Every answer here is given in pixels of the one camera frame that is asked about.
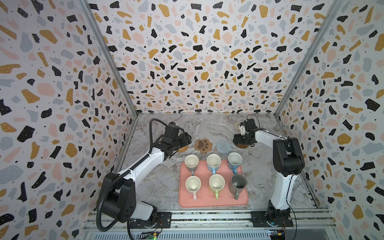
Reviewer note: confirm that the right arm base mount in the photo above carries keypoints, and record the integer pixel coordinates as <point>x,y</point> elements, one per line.
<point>272,217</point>

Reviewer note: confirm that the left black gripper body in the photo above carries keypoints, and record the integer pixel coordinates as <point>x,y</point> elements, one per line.
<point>181,140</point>

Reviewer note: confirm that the light blue mug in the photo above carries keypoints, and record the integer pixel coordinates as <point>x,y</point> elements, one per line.
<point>234,161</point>

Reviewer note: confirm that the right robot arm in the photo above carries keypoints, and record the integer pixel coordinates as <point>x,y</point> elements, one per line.
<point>287,159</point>

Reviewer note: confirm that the grey metal mug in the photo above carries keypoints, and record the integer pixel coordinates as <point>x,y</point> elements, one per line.
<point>237,185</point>

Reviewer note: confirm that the white mug pink handle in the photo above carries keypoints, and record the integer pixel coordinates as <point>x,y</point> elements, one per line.
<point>193,185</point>

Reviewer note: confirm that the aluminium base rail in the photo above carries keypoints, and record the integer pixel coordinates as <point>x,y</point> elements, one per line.
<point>303,224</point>

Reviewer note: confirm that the white mug green handle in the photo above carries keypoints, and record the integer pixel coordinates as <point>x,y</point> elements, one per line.
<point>216,184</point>

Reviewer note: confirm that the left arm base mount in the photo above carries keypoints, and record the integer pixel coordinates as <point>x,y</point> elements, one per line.
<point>157,220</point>

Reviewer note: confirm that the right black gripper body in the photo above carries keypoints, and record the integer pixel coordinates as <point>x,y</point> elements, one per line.
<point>240,139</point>

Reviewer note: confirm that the grey blue round coaster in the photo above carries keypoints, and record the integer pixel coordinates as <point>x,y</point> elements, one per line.
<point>223,147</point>

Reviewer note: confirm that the brown paw print coaster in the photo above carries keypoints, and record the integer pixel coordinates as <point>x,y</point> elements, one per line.
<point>203,146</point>

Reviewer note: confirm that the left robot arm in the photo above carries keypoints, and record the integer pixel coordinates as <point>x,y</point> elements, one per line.
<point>117,201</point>

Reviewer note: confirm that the white mug blue handle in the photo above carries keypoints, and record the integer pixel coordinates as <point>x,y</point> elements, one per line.
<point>213,163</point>

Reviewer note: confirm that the pink rectangular tray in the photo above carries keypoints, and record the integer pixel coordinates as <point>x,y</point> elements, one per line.
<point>205,198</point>

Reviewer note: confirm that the woven tan round coaster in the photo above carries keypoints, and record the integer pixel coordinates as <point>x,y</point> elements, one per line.
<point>183,149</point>

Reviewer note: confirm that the dark brown round coaster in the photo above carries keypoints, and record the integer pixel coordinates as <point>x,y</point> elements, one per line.
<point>241,146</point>

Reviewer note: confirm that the white mug grey handle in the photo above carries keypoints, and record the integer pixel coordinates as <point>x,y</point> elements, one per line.
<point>192,163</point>

